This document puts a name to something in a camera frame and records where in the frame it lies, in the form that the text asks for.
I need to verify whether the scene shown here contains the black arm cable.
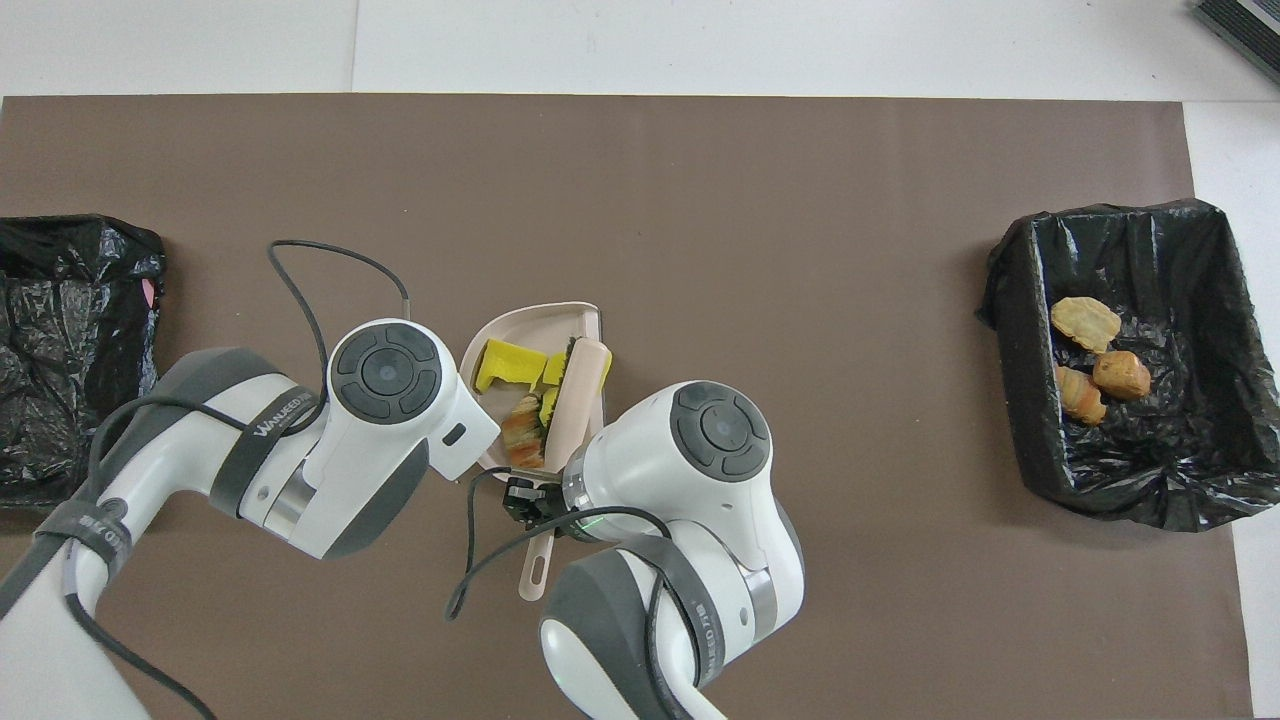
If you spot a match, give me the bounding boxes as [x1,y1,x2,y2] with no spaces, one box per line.
[445,465,701,720]
[60,239,412,720]

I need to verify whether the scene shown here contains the large striped croissant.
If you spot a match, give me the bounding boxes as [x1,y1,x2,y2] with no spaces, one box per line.
[500,395,550,470]

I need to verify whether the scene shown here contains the small golden croissant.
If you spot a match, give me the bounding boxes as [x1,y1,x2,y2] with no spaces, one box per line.
[1055,365,1108,426]

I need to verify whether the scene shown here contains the pale pastry piece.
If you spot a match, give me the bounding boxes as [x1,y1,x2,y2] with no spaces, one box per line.
[1050,296,1123,353]

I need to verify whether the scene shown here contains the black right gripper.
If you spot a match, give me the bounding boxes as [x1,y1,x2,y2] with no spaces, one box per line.
[503,478,573,533]

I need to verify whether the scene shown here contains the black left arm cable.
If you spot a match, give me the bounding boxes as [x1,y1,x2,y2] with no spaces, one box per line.
[60,239,412,720]

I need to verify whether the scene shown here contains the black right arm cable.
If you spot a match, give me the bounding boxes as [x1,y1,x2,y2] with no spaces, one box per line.
[445,465,701,720]

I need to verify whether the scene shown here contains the grey ribbed device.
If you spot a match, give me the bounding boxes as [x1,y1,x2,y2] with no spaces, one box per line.
[1193,0,1280,83]

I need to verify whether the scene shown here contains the open bin with black bag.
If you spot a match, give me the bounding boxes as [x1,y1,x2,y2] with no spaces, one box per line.
[978,198,1280,533]

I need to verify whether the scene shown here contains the brown table mat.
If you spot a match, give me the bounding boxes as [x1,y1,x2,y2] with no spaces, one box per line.
[0,94,1256,720]

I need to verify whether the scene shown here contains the bin wrapped in black bag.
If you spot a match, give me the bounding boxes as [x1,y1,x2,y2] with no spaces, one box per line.
[0,215,168,508]

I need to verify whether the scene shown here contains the round brown bread bun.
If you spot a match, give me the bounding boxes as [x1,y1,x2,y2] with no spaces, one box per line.
[1092,350,1152,401]

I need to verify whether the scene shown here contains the beige brush black bristles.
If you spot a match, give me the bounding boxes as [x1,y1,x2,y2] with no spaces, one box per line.
[518,337,613,603]

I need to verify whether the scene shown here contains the beige plastic dustpan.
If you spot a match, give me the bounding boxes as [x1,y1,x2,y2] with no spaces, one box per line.
[460,302,605,471]

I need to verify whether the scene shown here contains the notched yellow sponge piece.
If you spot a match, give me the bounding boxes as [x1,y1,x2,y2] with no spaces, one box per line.
[474,339,549,394]

